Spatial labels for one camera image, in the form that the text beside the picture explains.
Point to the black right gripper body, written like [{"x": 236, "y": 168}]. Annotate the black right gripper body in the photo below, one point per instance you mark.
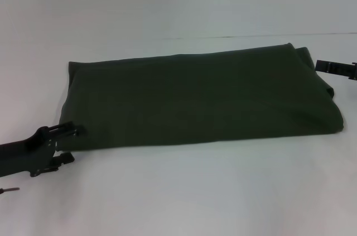
[{"x": 343, "y": 71}]

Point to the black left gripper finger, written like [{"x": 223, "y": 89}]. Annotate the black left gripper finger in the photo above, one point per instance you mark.
[
  {"x": 62, "y": 160},
  {"x": 67, "y": 129}
]

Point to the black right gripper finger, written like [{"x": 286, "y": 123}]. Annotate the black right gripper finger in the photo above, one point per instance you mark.
[{"x": 322, "y": 66}]

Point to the dark green shirt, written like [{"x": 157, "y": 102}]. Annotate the dark green shirt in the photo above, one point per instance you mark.
[{"x": 195, "y": 99}]

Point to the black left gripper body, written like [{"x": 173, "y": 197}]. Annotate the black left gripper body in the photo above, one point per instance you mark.
[{"x": 28, "y": 152}]

